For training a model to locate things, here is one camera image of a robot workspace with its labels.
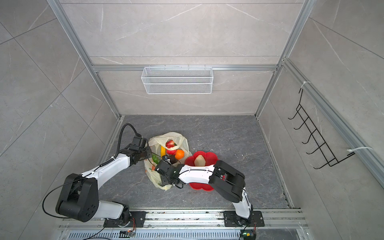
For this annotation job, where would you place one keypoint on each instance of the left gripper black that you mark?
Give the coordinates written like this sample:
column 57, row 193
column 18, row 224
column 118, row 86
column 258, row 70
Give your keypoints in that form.
column 148, row 149

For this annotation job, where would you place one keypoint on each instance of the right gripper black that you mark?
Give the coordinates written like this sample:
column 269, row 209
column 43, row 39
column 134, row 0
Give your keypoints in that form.
column 162, row 180

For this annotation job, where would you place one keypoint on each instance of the cream translucent plastic bag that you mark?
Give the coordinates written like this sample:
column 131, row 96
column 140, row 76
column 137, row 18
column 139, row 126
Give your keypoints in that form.
column 155, row 144

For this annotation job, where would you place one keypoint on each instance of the red flower-shaped plastic plate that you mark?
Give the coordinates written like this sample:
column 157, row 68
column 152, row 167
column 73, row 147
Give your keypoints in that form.
column 198, row 177

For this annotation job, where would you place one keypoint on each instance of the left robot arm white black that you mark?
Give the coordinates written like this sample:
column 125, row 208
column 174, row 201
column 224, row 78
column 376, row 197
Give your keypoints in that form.
column 79, row 197

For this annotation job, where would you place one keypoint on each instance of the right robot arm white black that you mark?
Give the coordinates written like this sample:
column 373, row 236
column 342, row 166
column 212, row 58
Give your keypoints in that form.
column 223, row 178

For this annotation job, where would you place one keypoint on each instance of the fake dark brown fruit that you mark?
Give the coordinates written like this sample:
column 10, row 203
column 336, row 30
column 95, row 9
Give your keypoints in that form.
column 172, row 159

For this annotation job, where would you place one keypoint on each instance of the fake orange fruit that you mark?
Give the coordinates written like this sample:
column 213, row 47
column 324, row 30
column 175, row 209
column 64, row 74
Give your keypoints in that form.
column 179, row 154

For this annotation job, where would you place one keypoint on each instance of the fake yellow banana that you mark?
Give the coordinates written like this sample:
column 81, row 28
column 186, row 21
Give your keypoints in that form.
column 163, row 151

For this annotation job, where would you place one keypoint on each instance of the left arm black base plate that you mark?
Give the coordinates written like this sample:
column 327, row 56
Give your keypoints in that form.
column 133, row 219

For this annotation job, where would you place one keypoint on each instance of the aluminium rail frame front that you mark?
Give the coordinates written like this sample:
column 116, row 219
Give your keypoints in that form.
column 210, row 224

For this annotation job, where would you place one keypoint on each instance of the white wire mesh basket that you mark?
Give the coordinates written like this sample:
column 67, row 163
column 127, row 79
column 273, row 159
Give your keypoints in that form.
column 177, row 80

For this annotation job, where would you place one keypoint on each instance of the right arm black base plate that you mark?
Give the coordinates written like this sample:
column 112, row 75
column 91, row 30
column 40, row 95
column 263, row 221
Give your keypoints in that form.
column 231, row 219

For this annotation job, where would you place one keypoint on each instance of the black wire hook rack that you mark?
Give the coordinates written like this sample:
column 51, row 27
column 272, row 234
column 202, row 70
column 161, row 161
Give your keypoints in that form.
column 316, row 137

